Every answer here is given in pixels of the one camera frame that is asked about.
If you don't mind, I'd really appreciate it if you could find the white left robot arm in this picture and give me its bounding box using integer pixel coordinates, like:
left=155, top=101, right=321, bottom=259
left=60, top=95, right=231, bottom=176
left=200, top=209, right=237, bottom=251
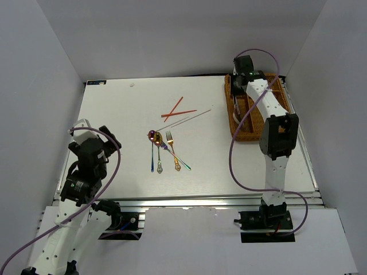
left=22, top=119, right=122, bottom=274

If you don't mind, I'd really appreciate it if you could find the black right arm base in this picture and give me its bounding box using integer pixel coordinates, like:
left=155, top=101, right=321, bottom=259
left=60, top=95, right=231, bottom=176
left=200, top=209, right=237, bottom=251
left=233, top=202, right=295, bottom=243

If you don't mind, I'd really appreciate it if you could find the silver chopstick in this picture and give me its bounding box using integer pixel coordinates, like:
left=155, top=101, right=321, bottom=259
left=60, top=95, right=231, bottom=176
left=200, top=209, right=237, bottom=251
left=171, top=117, right=189, bottom=127
left=156, top=109, right=212, bottom=131

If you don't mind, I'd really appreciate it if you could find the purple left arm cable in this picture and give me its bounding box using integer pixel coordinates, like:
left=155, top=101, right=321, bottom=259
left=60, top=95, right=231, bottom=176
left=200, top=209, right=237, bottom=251
left=0, top=127, right=123, bottom=267

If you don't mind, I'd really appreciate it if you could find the purple iridescent spoon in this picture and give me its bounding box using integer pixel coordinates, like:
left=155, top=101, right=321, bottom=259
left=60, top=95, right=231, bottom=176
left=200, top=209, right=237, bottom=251
left=148, top=130, right=155, bottom=172

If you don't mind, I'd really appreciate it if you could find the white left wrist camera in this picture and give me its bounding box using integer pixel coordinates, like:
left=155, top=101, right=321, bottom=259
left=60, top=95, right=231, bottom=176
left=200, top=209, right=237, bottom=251
left=68, top=119, right=98, bottom=145

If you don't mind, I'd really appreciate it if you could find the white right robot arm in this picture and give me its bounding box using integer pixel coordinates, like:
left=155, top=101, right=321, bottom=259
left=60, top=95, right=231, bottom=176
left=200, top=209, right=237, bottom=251
left=233, top=55, right=299, bottom=229

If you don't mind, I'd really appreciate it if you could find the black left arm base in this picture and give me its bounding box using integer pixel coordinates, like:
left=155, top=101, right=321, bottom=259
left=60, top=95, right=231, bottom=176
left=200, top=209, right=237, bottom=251
left=92, top=200, right=142, bottom=240

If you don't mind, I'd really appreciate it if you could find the gold ornate rainbow spoon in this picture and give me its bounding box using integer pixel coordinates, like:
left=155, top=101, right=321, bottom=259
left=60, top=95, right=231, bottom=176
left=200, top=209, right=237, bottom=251
left=154, top=132, right=163, bottom=174

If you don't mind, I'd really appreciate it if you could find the woven wicker cutlery tray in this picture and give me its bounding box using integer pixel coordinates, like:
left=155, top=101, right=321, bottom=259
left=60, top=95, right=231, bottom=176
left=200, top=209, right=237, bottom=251
left=224, top=74, right=291, bottom=142

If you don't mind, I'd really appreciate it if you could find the blue table label sticker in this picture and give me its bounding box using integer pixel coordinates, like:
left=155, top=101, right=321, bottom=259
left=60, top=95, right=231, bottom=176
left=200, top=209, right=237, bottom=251
left=87, top=80, right=107, bottom=85

